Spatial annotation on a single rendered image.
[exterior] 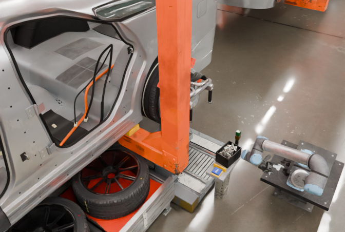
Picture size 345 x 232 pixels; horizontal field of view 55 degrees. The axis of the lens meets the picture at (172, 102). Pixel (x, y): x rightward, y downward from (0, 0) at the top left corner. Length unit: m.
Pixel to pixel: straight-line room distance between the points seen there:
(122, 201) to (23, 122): 1.06
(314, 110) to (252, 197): 1.69
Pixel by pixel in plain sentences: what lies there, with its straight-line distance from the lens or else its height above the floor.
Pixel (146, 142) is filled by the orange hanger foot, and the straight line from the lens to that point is 2.88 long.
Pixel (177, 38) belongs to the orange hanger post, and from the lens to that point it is 2.06.
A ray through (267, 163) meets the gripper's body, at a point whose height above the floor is 0.54.
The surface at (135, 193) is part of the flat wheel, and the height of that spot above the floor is 0.49.
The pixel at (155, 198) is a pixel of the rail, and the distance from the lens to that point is 2.89.
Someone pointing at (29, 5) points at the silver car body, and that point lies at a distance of 2.19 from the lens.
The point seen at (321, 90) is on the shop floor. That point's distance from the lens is 5.06.
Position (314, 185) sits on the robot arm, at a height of 0.92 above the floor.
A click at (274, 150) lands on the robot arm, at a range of 2.70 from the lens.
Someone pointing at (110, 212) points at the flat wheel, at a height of 0.38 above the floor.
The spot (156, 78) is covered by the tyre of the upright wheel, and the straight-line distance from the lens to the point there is 2.91.
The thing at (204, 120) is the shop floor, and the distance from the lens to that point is 4.17.
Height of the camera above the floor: 2.69
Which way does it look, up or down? 37 degrees down
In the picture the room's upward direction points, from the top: 1 degrees counter-clockwise
